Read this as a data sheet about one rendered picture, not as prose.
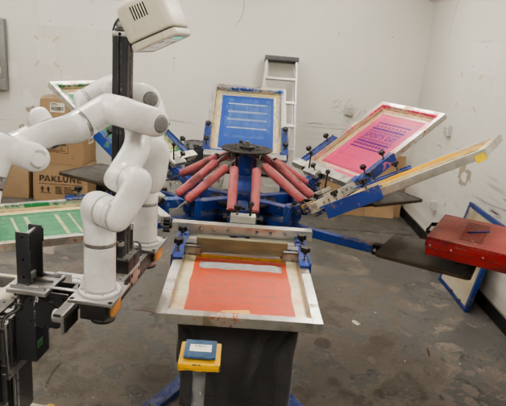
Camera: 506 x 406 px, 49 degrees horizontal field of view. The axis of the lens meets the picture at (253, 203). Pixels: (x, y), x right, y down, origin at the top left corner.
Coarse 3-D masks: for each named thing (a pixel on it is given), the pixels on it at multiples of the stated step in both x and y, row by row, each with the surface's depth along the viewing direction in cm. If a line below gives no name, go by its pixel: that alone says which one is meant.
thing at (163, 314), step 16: (176, 272) 222; (304, 272) 233; (304, 288) 219; (160, 304) 195; (160, 320) 190; (176, 320) 190; (192, 320) 190; (208, 320) 190; (224, 320) 190; (240, 320) 190; (256, 320) 190; (272, 320) 191; (288, 320) 192; (304, 320) 193; (320, 320) 194
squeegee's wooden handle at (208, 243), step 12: (204, 240) 244; (216, 240) 244; (228, 240) 244; (240, 240) 244; (252, 240) 245; (264, 240) 246; (228, 252) 246; (240, 252) 246; (252, 252) 246; (264, 252) 246; (276, 252) 246
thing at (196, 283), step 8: (200, 272) 233; (192, 280) 224; (200, 280) 225; (192, 288) 217; (200, 288) 218; (192, 296) 210; (200, 296) 211; (192, 304) 204; (200, 304) 205; (208, 304) 205; (216, 304) 206; (224, 304) 206; (232, 304) 207
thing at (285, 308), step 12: (252, 264) 245; (264, 264) 247; (276, 264) 248; (276, 276) 235; (288, 288) 224; (288, 300) 214; (252, 312) 203; (264, 312) 203; (276, 312) 204; (288, 312) 205
